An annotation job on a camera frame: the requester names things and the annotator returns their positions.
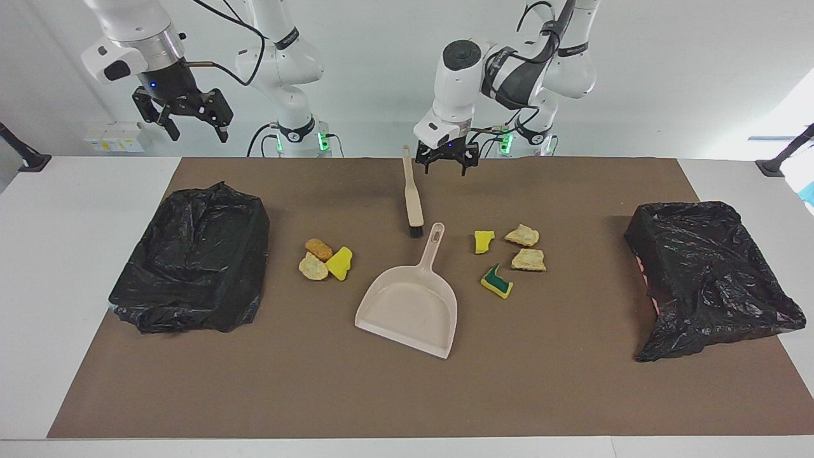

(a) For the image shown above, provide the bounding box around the beige plastic dustpan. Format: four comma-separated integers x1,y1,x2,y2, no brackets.
354,222,459,360

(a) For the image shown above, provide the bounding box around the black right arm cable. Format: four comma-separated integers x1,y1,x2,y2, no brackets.
183,0,268,87

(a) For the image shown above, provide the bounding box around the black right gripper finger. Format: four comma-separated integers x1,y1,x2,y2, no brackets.
132,88,181,142
201,88,234,144

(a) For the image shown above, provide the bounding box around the green and yellow sponge piece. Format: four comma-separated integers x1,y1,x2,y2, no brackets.
480,263,514,300

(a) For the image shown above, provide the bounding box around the black bag lined pink bin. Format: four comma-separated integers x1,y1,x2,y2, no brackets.
623,201,807,363

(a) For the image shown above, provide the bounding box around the black base power cable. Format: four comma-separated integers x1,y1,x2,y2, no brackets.
247,123,280,158

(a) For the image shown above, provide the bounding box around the brown table mat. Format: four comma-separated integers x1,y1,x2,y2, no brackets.
48,157,814,440

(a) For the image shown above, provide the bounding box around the white wall power box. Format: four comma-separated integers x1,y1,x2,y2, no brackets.
84,121,147,153

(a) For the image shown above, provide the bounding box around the beige hand brush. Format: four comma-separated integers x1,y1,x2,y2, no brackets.
402,144,425,239

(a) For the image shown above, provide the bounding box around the black camera stand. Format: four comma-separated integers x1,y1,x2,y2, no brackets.
0,121,52,173
755,123,814,177

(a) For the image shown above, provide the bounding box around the beige sponge chunk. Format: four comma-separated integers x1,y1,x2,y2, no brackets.
511,248,547,272
504,223,540,248
298,252,329,282

